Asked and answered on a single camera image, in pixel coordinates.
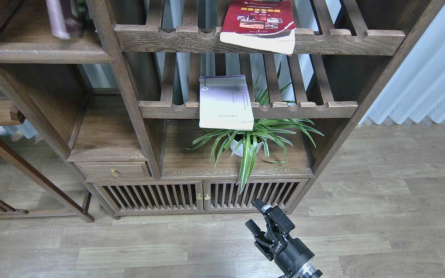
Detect red cover book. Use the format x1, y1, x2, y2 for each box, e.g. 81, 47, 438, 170
219, 0, 296, 55

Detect white plant pot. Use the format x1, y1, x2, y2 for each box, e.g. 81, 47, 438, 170
230, 134, 263, 157

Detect maroon book white characters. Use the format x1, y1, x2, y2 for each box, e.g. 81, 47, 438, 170
46, 0, 88, 39

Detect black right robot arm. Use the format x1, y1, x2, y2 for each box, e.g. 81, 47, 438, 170
245, 198, 323, 278

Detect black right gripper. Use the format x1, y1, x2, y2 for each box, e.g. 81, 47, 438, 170
245, 198, 316, 276

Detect green spider plant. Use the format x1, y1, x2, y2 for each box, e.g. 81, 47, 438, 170
184, 62, 324, 194

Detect white pleated curtain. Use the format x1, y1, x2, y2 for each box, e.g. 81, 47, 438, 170
362, 5, 445, 124

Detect dark wooden bookshelf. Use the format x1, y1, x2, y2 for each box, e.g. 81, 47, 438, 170
0, 0, 445, 218

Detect white lavender book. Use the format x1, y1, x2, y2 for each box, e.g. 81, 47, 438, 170
199, 75, 254, 131

